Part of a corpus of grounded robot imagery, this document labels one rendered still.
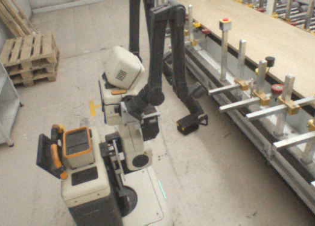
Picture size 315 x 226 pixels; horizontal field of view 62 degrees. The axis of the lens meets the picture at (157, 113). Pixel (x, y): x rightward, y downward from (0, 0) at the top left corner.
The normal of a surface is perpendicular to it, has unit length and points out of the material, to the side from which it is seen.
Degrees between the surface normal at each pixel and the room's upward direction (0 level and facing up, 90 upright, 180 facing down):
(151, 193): 0
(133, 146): 90
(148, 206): 0
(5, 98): 90
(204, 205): 0
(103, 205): 90
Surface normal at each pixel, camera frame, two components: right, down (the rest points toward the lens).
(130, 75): 0.29, 0.54
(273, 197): -0.11, -0.80
